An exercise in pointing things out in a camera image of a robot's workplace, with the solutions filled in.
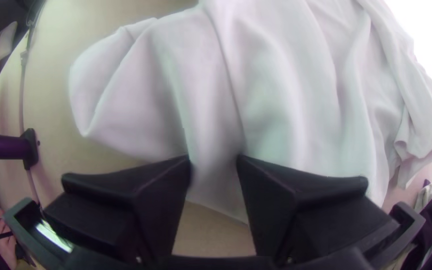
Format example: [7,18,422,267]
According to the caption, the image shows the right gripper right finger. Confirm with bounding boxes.
[236,154,401,264]

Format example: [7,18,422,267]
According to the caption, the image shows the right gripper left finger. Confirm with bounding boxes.
[42,155,193,264]

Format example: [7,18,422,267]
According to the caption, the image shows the white t-shirt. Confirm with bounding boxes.
[67,0,432,226]

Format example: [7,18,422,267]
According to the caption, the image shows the person's hand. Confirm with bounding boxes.
[0,207,17,270]

